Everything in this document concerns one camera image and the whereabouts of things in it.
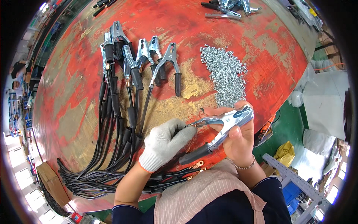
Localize white covered table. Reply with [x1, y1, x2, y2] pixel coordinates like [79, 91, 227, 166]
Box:
[302, 69, 351, 141]

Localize person's left hand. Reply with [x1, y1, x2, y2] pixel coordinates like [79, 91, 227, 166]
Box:
[139, 118, 198, 173]

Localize person's body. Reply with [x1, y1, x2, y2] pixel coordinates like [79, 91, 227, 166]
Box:
[112, 159, 292, 224]

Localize black corrugated hose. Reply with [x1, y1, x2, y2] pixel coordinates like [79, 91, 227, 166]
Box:
[37, 174, 72, 217]

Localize blue plastic bins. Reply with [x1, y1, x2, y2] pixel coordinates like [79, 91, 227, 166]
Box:
[282, 181, 303, 214]

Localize silver black-handled earth clamp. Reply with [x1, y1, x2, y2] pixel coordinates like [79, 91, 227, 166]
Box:
[178, 106, 254, 166]

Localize bundle of black cables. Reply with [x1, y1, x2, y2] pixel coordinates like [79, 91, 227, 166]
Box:
[56, 63, 213, 200]

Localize cluttered workbench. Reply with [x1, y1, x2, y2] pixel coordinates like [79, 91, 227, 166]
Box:
[285, 0, 326, 32]

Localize row of wired silver clamps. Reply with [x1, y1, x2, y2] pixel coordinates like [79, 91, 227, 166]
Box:
[100, 21, 182, 97]

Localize white filled sack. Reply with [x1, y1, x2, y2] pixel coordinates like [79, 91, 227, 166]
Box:
[303, 128, 337, 158]

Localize beaded metal bracelet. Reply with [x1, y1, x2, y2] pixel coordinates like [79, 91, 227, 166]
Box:
[232, 154, 256, 170]

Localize short black cable ends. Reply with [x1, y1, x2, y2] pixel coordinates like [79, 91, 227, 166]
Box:
[92, 0, 118, 17]

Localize pile of small silver screws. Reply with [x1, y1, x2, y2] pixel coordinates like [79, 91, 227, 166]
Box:
[199, 44, 248, 109]

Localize orange black tool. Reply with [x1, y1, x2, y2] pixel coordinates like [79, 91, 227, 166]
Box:
[254, 114, 276, 148]

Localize grey perforated metal beam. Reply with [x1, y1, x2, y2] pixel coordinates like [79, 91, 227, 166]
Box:
[262, 153, 326, 206]

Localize small clear plastic bag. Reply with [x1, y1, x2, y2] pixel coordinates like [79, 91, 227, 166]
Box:
[289, 89, 304, 108]

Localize stack of cardboard cartons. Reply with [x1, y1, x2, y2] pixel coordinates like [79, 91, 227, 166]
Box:
[315, 25, 346, 71]

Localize heap of unwired clamps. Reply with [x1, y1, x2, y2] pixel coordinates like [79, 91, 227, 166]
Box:
[201, 0, 262, 21]

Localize yellow plastic bag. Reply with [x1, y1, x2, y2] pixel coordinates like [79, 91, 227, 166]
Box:
[274, 141, 296, 168]

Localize person's right hand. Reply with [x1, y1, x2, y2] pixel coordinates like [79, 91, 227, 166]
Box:
[204, 100, 256, 168]

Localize blue storage shelf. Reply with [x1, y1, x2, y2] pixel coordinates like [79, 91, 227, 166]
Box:
[8, 92, 34, 138]

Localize brown cardboard box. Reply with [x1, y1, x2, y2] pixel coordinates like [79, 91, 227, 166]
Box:
[36, 161, 70, 208]

